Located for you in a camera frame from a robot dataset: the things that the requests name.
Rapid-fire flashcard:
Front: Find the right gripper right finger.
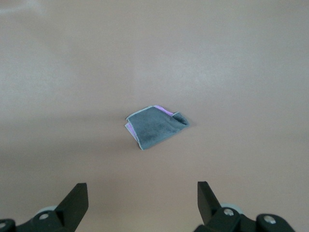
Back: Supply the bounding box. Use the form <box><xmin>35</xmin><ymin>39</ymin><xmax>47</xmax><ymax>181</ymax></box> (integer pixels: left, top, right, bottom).
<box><xmin>193</xmin><ymin>181</ymin><xmax>296</xmax><ymax>232</ymax></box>

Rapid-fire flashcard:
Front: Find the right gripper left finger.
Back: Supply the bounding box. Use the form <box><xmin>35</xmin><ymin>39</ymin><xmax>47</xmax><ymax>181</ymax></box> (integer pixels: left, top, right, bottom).
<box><xmin>0</xmin><ymin>183</ymin><xmax>89</xmax><ymax>232</ymax></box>

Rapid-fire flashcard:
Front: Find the grey and purple towel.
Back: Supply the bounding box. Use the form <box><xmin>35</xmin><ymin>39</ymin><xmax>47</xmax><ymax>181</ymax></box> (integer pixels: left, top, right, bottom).
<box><xmin>124</xmin><ymin>105</ymin><xmax>191</xmax><ymax>151</ymax></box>

